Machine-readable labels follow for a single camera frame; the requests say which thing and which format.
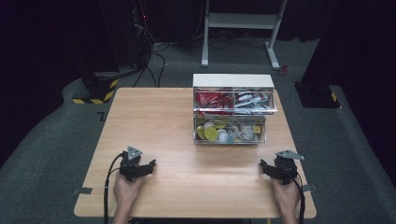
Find white metal stand frame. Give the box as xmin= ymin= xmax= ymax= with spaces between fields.
xmin=201 ymin=0 xmax=290 ymax=70

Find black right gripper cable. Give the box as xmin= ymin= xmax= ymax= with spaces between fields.
xmin=291 ymin=173 xmax=307 ymax=224

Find pile of red packets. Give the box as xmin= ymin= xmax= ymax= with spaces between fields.
xmin=194 ymin=91 xmax=234 ymax=109

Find heap of pale small packets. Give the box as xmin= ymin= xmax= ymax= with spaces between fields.
xmin=228 ymin=121 xmax=263 ymax=143

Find person's left hand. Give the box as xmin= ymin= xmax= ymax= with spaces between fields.
xmin=113 ymin=172 xmax=146 ymax=209

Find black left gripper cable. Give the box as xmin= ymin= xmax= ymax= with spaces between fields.
xmin=103 ymin=151 xmax=126 ymax=224

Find clear drawer with round pods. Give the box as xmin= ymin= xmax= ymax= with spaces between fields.
xmin=192 ymin=113 xmax=268 ymax=146

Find pile of white packets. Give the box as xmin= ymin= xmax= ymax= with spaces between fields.
xmin=233 ymin=91 xmax=274 ymax=114

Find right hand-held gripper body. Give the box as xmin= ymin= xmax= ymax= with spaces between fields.
xmin=274 ymin=149 xmax=305 ymax=186

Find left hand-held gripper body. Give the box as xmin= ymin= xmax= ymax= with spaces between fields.
xmin=119 ymin=146 xmax=144 ymax=183

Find clear drawer with packets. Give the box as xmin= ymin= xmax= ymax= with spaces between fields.
xmin=192 ymin=87 xmax=278 ymax=116

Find black yellow striped stand base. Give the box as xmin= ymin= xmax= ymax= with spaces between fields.
xmin=71 ymin=71 xmax=120 ymax=105

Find black cables under stand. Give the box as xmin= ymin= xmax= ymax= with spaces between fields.
xmin=207 ymin=29 xmax=269 ymax=50

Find bundle of floor cables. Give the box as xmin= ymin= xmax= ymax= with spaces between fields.
xmin=132 ymin=22 xmax=170 ymax=89

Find white-topped clear drawer organizer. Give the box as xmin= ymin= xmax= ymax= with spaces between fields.
xmin=191 ymin=73 xmax=278 ymax=146

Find small red floor object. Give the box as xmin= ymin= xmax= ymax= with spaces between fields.
xmin=277 ymin=63 xmax=290 ymax=77

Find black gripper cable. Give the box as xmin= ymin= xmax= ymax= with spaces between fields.
xmin=103 ymin=151 xmax=126 ymax=224
xmin=291 ymin=173 xmax=307 ymax=224

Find dark stand base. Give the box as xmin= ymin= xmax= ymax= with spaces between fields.
xmin=293 ymin=80 xmax=341 ymax=109

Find person's right hand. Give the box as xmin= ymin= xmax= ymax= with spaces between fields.
xmin=269 ymin=176 xmax=302 ymax=213

